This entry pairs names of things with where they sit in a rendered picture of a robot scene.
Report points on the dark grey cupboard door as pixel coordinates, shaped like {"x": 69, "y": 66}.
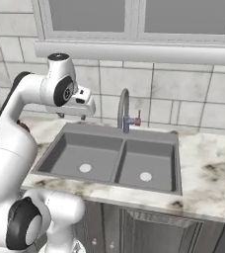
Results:
{"x": 112, "y": 227}
{"x": 93, "y": 224}
{"x": 224, "y": 238}

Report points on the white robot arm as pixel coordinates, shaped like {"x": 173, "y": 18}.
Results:
{"x": 12, "y": 154}

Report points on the grey arched faucet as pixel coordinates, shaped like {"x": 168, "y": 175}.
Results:
{"x": 123, "y": 108}

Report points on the grey framed window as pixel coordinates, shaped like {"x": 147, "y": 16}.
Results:
{"x": 137, "y": 16}

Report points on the grey window sill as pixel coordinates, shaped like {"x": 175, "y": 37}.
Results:
{"x": 137, "y": 52}

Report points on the round silver cupboard knob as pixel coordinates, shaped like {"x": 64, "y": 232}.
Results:
{"x": 94, "y": 242}
{"x": 112, "y": 245}

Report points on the dark grey panelled cupboard front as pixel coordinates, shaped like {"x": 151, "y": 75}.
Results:
{"x": 160, "y": 234}

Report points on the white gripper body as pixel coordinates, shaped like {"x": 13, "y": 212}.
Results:
{"x": 75, "y": 107}

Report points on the grey double sink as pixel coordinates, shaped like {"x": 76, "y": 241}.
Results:
{"x": 94, "y": 154}

